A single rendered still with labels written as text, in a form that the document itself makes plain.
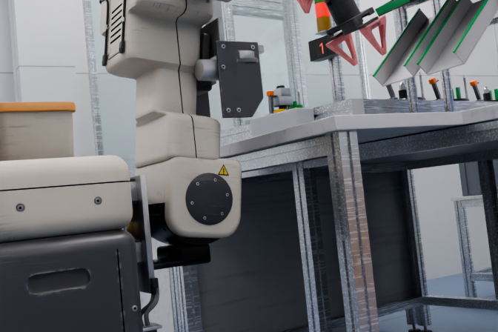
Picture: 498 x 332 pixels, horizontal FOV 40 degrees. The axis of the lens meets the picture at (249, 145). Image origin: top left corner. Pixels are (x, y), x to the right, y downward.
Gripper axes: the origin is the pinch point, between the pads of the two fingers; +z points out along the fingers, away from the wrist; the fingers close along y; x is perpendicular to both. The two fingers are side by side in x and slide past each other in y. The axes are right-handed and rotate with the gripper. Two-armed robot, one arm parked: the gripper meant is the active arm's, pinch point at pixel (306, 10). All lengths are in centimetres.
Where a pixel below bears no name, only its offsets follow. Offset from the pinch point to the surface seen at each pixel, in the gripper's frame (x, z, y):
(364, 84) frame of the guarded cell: -119, 4, 88
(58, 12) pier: -17, -62, 211
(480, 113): 7, 39, -55
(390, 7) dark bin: -11.2, 4.5, -20.9
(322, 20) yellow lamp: -29.1, -5.0, 22.7
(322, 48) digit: -28.2, 4.5, 23.5
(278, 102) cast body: -15.2, 20.8, 35.0
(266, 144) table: 38, 39, -20
